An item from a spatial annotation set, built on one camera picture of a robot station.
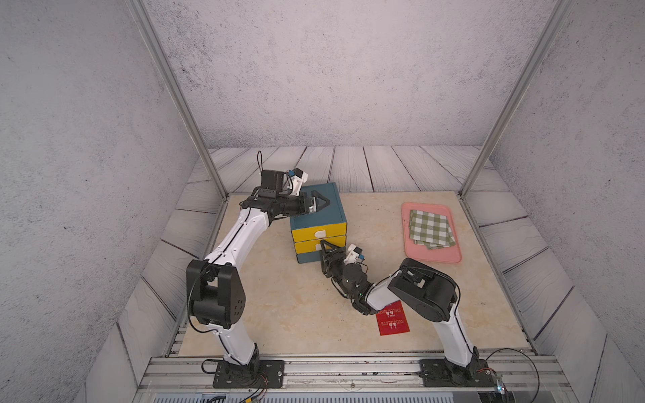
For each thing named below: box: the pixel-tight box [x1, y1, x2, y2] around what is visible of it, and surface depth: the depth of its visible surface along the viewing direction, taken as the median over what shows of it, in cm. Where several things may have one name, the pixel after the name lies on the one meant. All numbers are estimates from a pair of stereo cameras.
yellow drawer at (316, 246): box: [293, 235, 347, 255], surface depth 90 cm
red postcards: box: [375, 299, 410, 336], surface depth 84 cm
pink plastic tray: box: [401, 202, 462, 263], surface depth 104 cm
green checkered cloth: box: [409, 209, 457, 250], surface depth 108 cm
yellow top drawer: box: [291, 222, 347, 243], surface depth 85 cm
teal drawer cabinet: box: [290, 182, 348, 264], surface depth 86 cm
